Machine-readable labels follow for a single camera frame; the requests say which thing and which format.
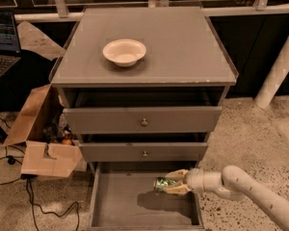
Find grey top drawer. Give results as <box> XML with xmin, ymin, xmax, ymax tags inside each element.
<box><xmin>63</xmin><ymin>91</ymin><xmax>223</xmax><ymax>135</ymax></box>

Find items inside cardboard box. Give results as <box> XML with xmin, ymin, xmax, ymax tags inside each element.
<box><xmin>42</xmin><ymin>114</ymin><xmax>74</xmax><ymax>145</ymax></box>

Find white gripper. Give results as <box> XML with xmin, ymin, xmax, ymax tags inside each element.
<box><xmin>164</xmin><ymin>168</ymin><xmax>204</xmax><ymax>195</ymax></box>

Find grey bottom drawer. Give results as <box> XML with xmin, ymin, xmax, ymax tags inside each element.
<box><xmin>88</xmin><ymin>162</ymin><xmax>205</xmax><ymax>231</ymax></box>

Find open cardboard box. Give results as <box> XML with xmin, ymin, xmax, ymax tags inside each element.
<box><xmin>4</xmin><ymin>85</ymin><xmax>88</xmax><ymax>177</ymax></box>

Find brown cardboard sheet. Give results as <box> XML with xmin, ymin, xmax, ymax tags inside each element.
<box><xmin>17</xmin><ymin>21</ymin><xmax>66</xmax><ymax>61</ymax></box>

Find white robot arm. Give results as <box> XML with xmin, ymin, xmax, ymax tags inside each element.
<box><xmin>185</xmin><ymin>38</ymin><xmax>289</xmax><ymax>231</ymax></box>

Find black laptop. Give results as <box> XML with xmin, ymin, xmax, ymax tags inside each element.
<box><xmin>0</xmin><ymin>9</ymin><xmax>21</xmax><ymax>78</ymax></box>

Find grey drawer cabinet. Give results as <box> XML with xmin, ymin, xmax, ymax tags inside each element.
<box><xmin>49</xmin><ymin>5</ymin><xmax>240</xmax><ymax>231</ymax></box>

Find green soda can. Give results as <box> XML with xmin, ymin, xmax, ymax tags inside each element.
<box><xmin>153</xmin><ymin>177</ymin><xmax>176</xmax><ymax>192</ymax></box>

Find white metal railing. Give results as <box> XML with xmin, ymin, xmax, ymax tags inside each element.
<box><xmin>0</xmin><ymin>0</ymin><xmax>289</xmax><ymax>23</ymax></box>

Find grey middle drawer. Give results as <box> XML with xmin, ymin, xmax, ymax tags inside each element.
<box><xmin>79</xmin><ymin>133</ymin><xmax>208</xmax><ymax>162</ymax></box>

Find black floor cable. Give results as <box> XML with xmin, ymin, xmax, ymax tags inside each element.
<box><xmin>0</xmin><ymin>144</ymin><xmax>81</xmax><ymax>231</ymax></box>

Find grey drawer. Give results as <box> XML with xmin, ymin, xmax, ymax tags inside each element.
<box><xmin>63</xmin><ymin>91</ymin><xmax>223</xmax><ymax>135</ymax></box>
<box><xmin>88</xmin><ymin>162</ymin><xmax>205</xmax><ymax>231</ymax></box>
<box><xmin>79</xmin><ymin>133</ymin><xmax>208</xmax><ymax>162</ymax></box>

